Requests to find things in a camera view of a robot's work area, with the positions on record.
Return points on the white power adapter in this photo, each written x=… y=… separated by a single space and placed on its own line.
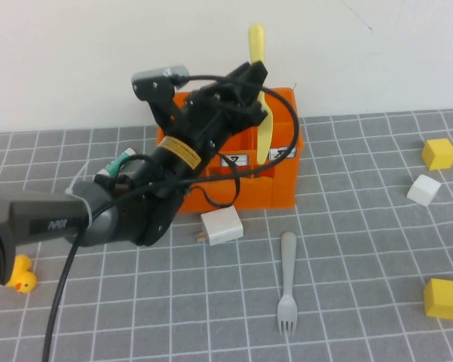
x=224 y=226

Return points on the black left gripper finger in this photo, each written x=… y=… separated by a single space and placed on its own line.
x=254 y=75
x=257 y=116

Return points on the white green glue stick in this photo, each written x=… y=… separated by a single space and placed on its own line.
x=128 y=154

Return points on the yellow cube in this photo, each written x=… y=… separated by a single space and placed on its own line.
x=442 y=299
x=439 y=154

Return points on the grey plastic fork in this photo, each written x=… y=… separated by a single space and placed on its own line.
x=288 y=264

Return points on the yellow plastic knife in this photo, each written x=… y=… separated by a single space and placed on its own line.
x=257 y=41

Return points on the white zip tie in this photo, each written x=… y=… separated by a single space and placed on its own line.
x=89 y=215

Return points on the grey checked tablecloth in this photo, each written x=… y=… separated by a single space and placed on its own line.
x=362 y=245

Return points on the yellow rubber duck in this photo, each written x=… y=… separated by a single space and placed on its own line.
x=24 y=281

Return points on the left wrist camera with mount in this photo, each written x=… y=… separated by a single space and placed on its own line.
x=154 y=75

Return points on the white paper label knife character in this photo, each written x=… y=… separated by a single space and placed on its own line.
x=288 y=152

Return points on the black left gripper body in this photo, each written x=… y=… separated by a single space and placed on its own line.
x=211 y=113

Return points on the white cube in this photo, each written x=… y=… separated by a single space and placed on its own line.
x=422 y=190

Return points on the white paper label fork character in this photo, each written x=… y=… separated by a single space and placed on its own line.
x=241 y=160

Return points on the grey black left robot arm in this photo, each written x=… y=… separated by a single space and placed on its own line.
x=41 y=215

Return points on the orange plastic cutlery holder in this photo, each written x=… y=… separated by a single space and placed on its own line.
x=264 y=192

